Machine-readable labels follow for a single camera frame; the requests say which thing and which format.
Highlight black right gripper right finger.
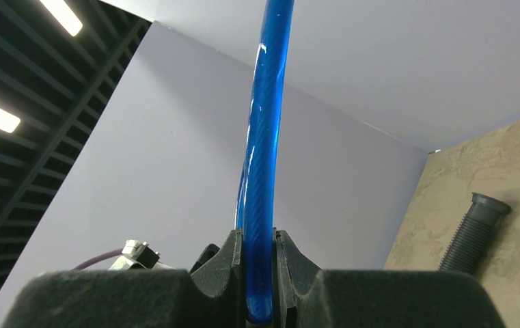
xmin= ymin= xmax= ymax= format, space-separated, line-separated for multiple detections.
xmin=274 ymin=230 xmax=505 ymax=327

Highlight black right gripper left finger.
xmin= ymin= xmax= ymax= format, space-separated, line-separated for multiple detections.
xmin=2 ymin=230 xmax=244 ymax=327

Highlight blue cable lock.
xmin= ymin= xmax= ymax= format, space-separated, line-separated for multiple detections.
xmin=235 ymin=1 xmax=294 ymax=325

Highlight black corrugated drain hose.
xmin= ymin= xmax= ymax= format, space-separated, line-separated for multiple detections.
xmin=438 ymin=192 xmax=512 ymax=275

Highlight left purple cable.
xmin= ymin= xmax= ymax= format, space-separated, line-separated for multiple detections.
xmin=72 ymin=247 xmax=126 ymax=271

